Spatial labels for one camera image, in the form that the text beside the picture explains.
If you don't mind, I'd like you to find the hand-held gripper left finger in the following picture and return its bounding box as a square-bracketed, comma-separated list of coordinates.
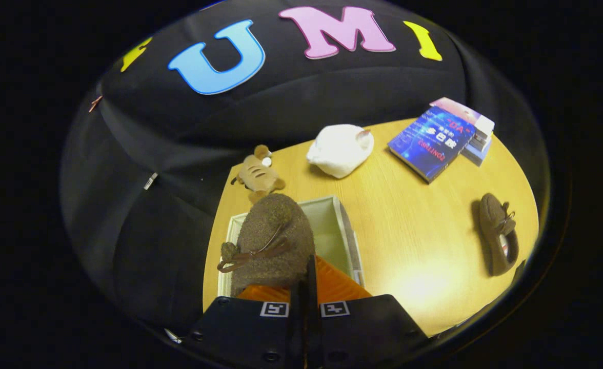
[186, 279, 306, 369]

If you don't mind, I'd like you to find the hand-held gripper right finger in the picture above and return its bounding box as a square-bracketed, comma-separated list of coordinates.
[305, 255, 429, 369]

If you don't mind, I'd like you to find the grey fabric storage box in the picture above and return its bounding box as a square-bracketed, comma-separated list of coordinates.
[218, 195, 365, 299]

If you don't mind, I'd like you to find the brown fuzzy shoe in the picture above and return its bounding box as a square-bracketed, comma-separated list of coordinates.
[216, 193, 316, 298]
[478, 193, 520, 277]

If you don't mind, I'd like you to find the brown striped plush toy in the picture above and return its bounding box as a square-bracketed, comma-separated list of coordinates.
[231, 145, 286, 205]

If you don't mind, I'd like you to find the black backdrop cloth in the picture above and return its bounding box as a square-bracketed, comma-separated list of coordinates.
[61, 0, 551, 340]

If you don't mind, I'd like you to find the white plush toy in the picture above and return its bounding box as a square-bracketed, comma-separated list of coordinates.
[306, 124, 375, 179]

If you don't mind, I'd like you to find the blue cover book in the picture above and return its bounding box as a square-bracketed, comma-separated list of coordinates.
[387, 106, 477, 185]

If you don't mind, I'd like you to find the pale blue book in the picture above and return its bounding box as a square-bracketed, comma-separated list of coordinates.
[460, 137, 493, 168]

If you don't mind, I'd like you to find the grey book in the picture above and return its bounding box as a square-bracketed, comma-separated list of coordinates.
[470, 131, 494, 150]

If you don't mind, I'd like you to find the pink cover book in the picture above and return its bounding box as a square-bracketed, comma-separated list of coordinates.
[429, 97, 496, 137]

